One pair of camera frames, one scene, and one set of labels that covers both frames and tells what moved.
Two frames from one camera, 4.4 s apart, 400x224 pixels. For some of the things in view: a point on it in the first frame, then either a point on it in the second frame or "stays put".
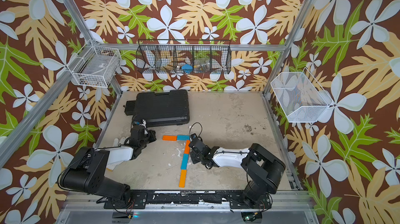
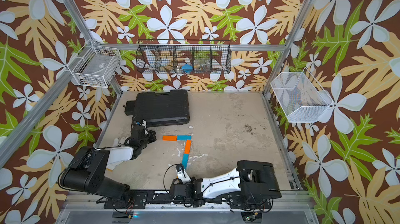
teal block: [185, 161] stays put
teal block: [183, 137] stays put
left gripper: [153, 136] stays put
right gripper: [191, 153] → [191, 182]
